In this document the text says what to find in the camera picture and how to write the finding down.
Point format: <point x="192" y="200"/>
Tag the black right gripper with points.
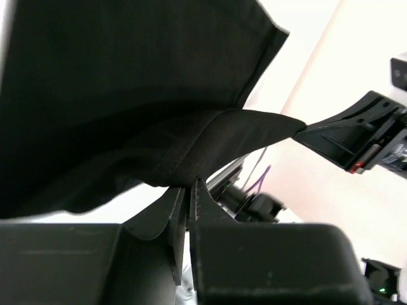
<point x="349" y="139"/>

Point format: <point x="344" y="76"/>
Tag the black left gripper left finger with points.
<point x="137" y="262"/>

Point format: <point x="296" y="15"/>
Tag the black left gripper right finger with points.
<point x="264" y="263"/>

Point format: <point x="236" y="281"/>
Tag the black skirt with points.
<point x="98" y="96"/>

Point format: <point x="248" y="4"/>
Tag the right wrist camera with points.
<point x="398" y="71"/>

